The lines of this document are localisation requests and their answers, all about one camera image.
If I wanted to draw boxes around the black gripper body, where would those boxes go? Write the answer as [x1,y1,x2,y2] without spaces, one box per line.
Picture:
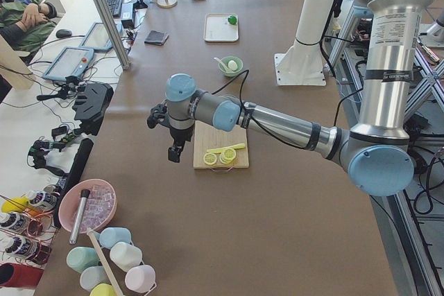
[146,101,193,147]

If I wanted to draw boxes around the white ceramic spoon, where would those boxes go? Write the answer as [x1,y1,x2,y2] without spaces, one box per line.
[214,57,229,71]

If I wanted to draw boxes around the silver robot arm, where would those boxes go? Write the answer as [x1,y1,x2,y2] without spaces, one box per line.
[147,0,434,196]

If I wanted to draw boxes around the pink bowl of ice cubes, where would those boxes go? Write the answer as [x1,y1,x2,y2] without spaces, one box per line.
[58,179,117,234]

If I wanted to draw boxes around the single lemon slice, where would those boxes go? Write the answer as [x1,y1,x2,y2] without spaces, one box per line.
[203,153,218,166]

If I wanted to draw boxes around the bamboo cutting board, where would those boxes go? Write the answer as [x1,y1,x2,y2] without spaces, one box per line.
[193,121,249,170]

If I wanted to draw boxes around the stacked lemon slices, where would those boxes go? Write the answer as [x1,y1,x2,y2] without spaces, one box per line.
[219,149,237,164]

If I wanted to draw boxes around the yellow plastic knife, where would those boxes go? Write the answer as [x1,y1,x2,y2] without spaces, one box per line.
[207,143,246,154]

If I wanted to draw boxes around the folded grey cloth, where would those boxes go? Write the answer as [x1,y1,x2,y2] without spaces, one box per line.
[144,31,169,46]

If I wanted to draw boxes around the far teach pendant tablet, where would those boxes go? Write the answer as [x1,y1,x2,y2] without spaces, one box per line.
[79,22,112,53]

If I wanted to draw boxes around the teach pendant tablet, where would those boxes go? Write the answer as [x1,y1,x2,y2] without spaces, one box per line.
[79,22,112,53]
[42,47,94,82]

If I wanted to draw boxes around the metal tube black cap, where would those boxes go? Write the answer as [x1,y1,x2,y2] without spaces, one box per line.
[69,189,90,245]

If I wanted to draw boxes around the black long bar device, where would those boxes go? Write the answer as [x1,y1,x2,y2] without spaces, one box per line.
[53,138,94,229]

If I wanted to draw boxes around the near teach pendant tablet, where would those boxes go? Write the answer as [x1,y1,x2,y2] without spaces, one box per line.
[42,47,94,82]

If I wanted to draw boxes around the cream rabbit tray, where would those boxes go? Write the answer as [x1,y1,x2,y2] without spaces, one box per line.
[203,13,239,42]

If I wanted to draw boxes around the light blue cup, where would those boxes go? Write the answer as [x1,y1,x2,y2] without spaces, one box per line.
[99,227,132,250]

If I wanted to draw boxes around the white cup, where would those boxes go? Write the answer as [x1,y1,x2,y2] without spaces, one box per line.
[110,242,143,272]

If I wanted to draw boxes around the green lime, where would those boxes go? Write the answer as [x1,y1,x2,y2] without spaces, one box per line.
[227,15,238,26]

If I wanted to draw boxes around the black computer mouse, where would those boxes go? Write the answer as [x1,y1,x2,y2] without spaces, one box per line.
[55,29,72,39]

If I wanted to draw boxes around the pink cup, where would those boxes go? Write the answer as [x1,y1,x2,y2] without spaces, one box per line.
[125,265,157,293]

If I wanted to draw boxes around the mint green cup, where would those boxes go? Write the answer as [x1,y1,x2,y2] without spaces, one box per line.
[66,247,99,273]

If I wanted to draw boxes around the pale blue cup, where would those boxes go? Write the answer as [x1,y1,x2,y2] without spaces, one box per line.
[79,266,110,292]

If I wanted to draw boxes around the yellow cup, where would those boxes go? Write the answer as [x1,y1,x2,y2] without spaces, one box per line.
[89,283,117,296]

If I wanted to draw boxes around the seated person green jacket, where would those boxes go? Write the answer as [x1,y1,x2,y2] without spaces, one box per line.
[1,0,58,58]

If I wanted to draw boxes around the bottles in copper rack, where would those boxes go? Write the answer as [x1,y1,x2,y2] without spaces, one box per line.
[1,191,58,267]

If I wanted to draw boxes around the red cup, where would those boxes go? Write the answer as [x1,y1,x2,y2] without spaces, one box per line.
[1,263,44,289]

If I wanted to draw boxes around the aluminium frame post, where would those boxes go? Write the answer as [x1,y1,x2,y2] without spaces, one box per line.
[93,0,130,70]

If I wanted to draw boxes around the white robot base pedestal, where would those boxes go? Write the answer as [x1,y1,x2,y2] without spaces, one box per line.
[275,0,334,86]

